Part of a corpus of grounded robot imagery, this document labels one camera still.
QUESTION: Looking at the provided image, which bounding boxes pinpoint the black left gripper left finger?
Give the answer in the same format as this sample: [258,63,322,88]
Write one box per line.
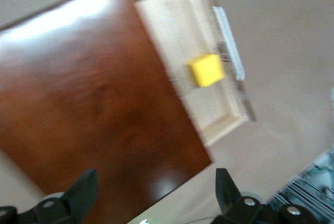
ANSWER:
[0,168,99,224]

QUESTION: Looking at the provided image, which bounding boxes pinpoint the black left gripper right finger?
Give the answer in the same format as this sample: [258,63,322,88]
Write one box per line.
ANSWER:
[212,168,323,224]

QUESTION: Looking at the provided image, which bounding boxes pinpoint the yellow cube block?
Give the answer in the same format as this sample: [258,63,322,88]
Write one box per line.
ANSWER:
[185,53,225,88]

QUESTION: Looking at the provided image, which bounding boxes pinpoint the light wood drawer white handle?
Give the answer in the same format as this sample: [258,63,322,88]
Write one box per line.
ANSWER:
[127,0,258,148]

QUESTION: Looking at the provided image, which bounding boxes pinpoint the dark brown wooden cabinet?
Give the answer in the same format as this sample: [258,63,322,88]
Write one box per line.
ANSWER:
[0,0,217,219]

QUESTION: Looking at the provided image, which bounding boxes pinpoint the metal equipment frame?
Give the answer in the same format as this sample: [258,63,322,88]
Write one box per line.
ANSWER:
[268,148,334,224]

